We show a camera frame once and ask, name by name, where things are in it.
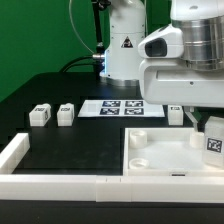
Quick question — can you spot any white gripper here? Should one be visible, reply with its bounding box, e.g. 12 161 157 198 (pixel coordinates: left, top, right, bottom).
138 25 224 132

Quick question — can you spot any white square table top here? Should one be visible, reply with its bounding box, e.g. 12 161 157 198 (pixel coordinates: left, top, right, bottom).
123 128 224 177

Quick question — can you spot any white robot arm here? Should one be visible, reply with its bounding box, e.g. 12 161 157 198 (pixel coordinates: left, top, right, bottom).
100 0 224 124

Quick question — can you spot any white marker sheet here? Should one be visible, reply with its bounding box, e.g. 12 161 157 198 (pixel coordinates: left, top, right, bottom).
78 100 164 117

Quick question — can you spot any white U-shaped fence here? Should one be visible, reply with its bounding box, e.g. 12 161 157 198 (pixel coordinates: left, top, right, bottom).
0 133 224 203

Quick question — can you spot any black cable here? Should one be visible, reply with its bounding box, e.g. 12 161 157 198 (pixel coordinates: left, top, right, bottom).
59 55 101 74

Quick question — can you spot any grey thin cable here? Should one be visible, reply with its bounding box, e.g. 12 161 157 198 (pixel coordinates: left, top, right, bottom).
68 0 98 55

